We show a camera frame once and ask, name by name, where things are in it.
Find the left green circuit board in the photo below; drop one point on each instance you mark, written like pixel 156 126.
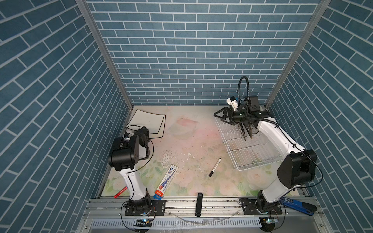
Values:
pixel 143 223

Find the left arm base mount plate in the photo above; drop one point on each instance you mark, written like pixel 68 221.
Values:
pixel 145 207

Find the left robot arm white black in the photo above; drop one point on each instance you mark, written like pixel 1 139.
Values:
pixel 124 156

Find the red marker pen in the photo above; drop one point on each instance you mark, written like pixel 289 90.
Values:
pixel 120 192

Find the black remote control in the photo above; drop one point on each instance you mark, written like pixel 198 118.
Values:
pixel 199 203

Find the green circuit board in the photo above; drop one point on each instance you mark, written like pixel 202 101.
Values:
pixel 143 223
pixel 268 222

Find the white slotted cable duct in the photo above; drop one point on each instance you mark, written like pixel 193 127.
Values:
pixel 173 223

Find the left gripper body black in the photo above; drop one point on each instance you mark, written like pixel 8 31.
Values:
pixel 144 134

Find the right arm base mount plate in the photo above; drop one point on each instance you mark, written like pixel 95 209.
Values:
pixel 259 207

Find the square plate dark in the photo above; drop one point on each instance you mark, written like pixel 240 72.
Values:
pixel 242 131
pixel 249 130

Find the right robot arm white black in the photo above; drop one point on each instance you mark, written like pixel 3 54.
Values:
pixel 298 165

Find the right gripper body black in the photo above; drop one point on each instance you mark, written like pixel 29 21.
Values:
pixel 239 116

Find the aluminium rail frame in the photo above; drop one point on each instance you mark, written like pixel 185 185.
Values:
pixel 291 221

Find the blue black crimping tool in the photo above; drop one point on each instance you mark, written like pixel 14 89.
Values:
pixel 299 206

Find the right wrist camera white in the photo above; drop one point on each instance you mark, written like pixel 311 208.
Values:
pixel 232 101

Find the right green circuit board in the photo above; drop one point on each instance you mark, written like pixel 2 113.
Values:
pixel 268 222

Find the black white marker pen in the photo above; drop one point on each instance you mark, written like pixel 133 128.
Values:
pixel 215 167

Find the white wire dish rack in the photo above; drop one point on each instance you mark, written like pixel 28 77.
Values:
pixel 247 152

